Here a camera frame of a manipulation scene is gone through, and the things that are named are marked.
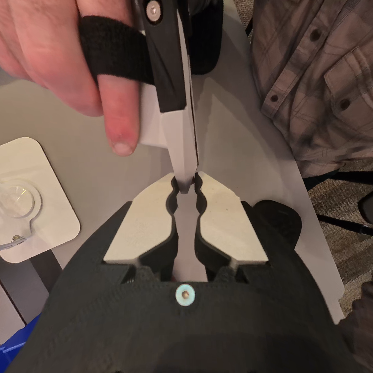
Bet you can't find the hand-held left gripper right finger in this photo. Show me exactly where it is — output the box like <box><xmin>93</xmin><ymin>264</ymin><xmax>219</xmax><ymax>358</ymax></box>
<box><xmin>194</xmin><ymin>171</ymin><xmax>269</xmax><ymax>281</ymax></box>

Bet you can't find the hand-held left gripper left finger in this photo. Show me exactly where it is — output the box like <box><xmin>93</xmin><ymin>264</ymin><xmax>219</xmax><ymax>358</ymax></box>
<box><xmin>103</xmin><ymin>173</ymin><xmax>179</xmax><ymax>281</ymax></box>

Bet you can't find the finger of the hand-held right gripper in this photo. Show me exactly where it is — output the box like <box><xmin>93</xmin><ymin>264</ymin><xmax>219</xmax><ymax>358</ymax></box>
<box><xmin>160</xmin><ymin>16</ymin><xmax>200</xmax><ymax>195</ymax></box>

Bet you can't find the person's right hand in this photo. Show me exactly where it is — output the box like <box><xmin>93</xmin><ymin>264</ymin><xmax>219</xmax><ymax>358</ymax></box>
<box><xmin>0</xmin><ymin>0</ymin><xmax>145</xmax><ymax>156</ymax></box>

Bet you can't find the white rounded square pad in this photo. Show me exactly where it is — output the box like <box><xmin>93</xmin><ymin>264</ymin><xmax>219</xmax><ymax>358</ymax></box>
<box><xmin>0</xmin><ymin>137</ymin><xmax>81</xmax><ymax>263</ymax></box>

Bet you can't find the clear plastic dome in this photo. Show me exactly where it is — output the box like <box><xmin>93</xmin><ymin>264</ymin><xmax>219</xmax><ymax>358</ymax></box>
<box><xmin>0</xmin><ymin>179</ymin><xmax>43</xmax><ymax>220</ymax></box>

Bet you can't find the black chair base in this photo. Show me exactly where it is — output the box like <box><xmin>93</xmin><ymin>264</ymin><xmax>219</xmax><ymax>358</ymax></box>
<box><xmin>303</xmin><ymin>170</ymin><xmax>373</xmax><ymax>236</ymax></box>

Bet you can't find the person's plaid shirt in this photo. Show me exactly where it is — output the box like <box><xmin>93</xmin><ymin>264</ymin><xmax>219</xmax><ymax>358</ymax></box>
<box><xmin>250</xmin><ymin>0</ymin><xmax>373</xmax><ymax>178</ymax></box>

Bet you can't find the blue plastic bin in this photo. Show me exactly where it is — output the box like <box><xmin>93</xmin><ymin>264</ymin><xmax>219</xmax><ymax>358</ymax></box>
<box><xmin>0</xmin><ymin>313</ymin><xmax>41</xmax><ymax>373</ymax></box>

